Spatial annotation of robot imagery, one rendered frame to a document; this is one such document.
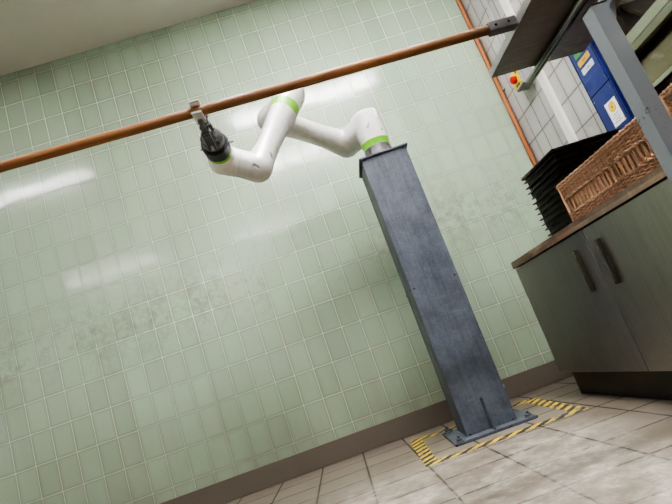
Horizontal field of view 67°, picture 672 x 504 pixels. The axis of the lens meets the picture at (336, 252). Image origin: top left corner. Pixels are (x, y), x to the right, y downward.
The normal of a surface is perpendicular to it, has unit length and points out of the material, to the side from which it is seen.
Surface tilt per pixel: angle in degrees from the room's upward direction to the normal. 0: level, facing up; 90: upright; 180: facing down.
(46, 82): 90
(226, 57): 90
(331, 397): 90
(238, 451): 90
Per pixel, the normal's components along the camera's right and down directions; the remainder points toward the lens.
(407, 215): -0.05, -0.22
